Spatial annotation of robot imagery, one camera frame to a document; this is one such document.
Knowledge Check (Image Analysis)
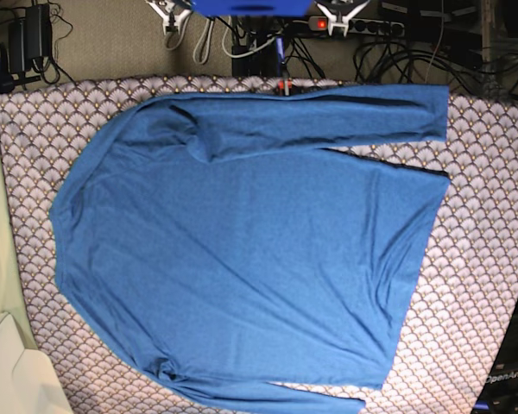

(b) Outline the black power strip red switch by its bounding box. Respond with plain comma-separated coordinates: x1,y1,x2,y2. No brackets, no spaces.
306,16,406,38

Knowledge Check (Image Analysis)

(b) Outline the red black table clamp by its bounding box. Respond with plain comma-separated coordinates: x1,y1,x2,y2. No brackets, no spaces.
277,78,292,97

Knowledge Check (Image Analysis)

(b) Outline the fan-patterned table cloth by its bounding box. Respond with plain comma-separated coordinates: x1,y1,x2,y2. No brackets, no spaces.
0,76,518,413

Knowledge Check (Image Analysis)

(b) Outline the white plastic bin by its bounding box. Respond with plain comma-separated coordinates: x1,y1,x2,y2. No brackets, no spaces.
0,312,73,413

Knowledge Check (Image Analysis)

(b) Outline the blue long-sleeve T-shirt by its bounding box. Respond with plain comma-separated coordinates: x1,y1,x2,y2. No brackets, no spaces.
50,85,450,413

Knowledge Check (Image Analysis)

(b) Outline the black OpenArm case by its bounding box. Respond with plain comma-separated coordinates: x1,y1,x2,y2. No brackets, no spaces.
471,300,518,413

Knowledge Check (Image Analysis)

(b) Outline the black power adapter brick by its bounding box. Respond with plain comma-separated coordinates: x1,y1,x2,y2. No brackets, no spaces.
25,3,52,60

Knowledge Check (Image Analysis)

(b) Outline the grey looped cable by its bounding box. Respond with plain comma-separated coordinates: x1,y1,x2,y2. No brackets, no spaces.
163,16,219,66

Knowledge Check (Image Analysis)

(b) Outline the blue box at top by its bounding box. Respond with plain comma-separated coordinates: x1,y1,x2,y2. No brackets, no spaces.
193,0,313,16

